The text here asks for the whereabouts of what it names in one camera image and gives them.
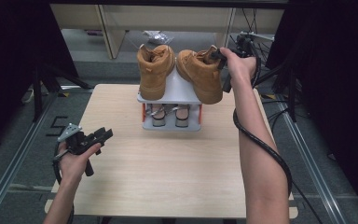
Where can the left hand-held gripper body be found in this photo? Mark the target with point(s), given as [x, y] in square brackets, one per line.
[76, 138]

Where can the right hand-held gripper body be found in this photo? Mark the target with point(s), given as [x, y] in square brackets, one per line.
[247, 46]

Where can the tan suede boot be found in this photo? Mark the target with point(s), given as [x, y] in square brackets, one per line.
[154, 77]
[202, 81]

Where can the white two-tier shoe rack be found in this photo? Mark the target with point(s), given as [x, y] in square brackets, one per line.
[178, 93]

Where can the person's right hand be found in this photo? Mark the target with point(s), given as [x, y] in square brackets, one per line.
[242, 71]

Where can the person's left hand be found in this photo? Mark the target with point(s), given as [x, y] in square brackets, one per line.
[74, 165]

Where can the clear crumpled plastic bag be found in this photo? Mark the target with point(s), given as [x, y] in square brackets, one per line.
[161, 38]

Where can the black metal stand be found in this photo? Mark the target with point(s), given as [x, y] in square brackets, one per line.
[37, 93]
[292, 93]

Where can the beige wooden desk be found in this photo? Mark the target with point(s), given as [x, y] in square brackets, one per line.
[167, 18]

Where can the black curtain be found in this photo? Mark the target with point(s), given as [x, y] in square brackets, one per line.
[12, 46]
[338, 77]

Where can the grey metal floor rail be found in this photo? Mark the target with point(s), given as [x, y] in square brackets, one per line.
[310, 174]
[12, 169]

